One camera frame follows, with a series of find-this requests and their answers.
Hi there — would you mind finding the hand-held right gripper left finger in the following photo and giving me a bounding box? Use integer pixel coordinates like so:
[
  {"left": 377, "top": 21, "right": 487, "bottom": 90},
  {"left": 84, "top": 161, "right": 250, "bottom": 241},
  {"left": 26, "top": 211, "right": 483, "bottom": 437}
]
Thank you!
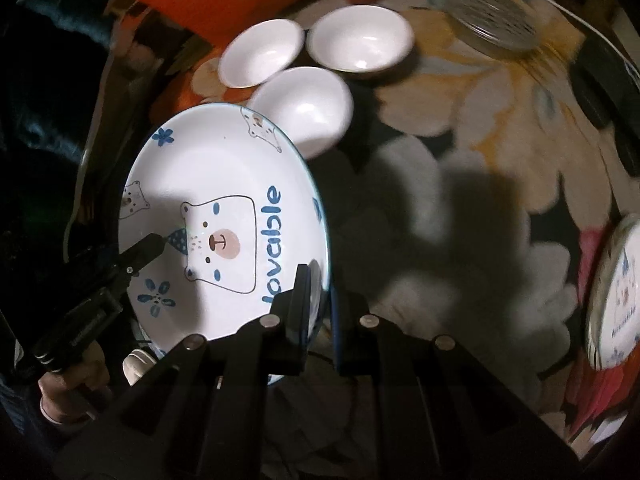
[{"left": 52, "top": 262, "right": 313, "bottom": 480}]

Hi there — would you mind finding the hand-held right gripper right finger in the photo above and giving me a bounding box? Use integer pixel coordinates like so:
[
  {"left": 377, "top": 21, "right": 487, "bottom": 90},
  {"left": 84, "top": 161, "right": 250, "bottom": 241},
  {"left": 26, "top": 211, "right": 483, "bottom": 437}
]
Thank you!
[{"left": 330, "top": 285, "right": 583, "bottom": 480}]

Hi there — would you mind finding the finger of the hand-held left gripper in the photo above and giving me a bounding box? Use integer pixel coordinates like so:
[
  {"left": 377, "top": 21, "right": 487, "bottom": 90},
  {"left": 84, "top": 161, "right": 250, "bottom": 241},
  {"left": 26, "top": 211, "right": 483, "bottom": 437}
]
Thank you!
[{"left": 65, "top": 232, "right": 166, "bottom": 291}]

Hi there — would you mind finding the white bear print plate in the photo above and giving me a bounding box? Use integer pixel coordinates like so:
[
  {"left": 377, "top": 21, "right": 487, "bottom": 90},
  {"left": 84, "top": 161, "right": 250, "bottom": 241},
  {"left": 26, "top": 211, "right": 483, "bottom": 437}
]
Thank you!
[
  {"left": 586, "top": 214, "right": 640, "bottom": 372},
  {"left": 117, "top": 102, "right": 331, "bottom": 386}
]

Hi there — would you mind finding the white bowl with brown outside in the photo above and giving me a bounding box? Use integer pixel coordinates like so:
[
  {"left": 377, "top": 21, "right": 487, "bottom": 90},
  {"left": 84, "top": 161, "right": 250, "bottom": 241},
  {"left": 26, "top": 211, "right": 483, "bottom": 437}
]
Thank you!
[
  {"left": 248, "top": 66, "right": 355, "bottom": 160},
  {"left": 306, "top": 5, "right": 415, "bottom": 73},
  {"left": 218, "top": 19, "right": 305, "bottom": 90}
]

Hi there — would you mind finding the person's left hand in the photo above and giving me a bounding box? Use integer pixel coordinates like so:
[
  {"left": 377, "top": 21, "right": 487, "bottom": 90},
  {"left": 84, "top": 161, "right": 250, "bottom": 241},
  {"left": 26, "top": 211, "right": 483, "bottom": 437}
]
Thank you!
[{"left": 37, "top": 345, "right": 113, "bottom": 423}]

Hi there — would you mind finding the dark blue velvet cloth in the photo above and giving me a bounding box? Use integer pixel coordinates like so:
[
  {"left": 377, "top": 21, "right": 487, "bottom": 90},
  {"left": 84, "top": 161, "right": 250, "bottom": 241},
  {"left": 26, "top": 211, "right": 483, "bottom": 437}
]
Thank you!
[{"left": 0, "top": 0, "right": 131, "bottom": 261}]

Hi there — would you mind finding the white power cable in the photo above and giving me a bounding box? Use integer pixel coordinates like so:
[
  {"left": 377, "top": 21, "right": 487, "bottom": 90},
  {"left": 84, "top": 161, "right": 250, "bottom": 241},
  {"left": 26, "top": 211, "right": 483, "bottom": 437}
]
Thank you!
[{"left": 435, "top": 0, "right": 640, "bottom": 71}]

